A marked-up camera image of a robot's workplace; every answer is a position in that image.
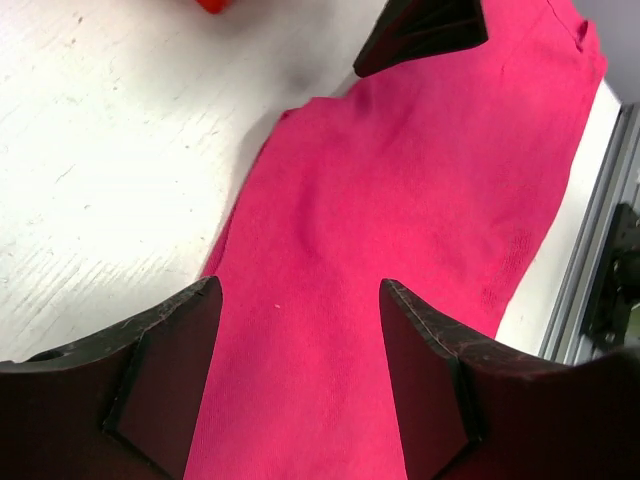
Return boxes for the pink trousers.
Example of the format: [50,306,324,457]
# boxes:
[186,0,606,479]

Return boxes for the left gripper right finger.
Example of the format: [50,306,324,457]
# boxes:
[379,279,639,479]

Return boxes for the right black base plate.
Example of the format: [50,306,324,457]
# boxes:
[582,203,639,351]

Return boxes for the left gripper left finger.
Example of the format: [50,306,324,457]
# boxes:
[1,277,223,479]

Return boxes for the aluminium frame rail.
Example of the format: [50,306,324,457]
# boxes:
[539,103,639,365]

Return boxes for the red plastic bin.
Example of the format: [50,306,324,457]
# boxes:
[196,0,233,15]

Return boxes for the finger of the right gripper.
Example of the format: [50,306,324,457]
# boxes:
[353,0,488,78]

